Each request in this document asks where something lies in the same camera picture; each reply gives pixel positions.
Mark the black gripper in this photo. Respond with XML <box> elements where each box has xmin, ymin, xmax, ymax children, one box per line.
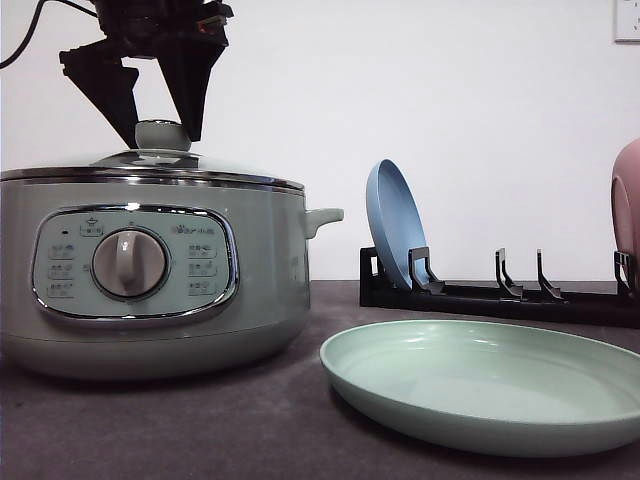
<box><xmin>59</xmin><ymin>0</ymin><xmax>235</xmax><ymax>149</ymax></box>

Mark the glass lid with green knob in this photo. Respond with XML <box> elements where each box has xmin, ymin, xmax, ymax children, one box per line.
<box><xmin>0</xmin><ymin>120</ymin><xmax>305</xmax><ymax>191</ymax></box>

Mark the green plate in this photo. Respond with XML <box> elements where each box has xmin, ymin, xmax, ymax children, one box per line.
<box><xmin>320</xmin><ymin>319</ymin><xmax>640</xmax><ymax>457</ymax></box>

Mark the green electric steamer pot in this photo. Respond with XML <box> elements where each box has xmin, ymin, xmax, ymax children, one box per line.
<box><xmin>0</xmin><ymin>167</ymin><xmax>343</xmax><ymax>382</ymax></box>

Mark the blue plate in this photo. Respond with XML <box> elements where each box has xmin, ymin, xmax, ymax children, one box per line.
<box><xmin>366</xmin><ymin>158</ymin><xmax>429</xmax><ymax>285</ymax></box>

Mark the pink plate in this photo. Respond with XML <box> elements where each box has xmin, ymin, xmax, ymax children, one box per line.
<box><xmin>611</xmin><ymin>138</ymin><xmax>640</xmax><ymax>288</ymax></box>

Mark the black dish rack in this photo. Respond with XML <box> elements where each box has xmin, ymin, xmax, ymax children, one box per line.
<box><xmin>360</xmin><ymin>247</ymin><xmax>640</xmax><ymax>327</ymax></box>

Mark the black cable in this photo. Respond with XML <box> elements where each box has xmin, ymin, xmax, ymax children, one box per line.
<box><xmin>0</xmin><ymin>0</ymin><xmax>97</xmax><ymax>68</ymax></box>

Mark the white wall socket right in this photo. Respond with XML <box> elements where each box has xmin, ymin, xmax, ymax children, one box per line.
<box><xmin>608</xmin><ymin>0</ymin><xmax>640</xmax><ymax>48</ymax></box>

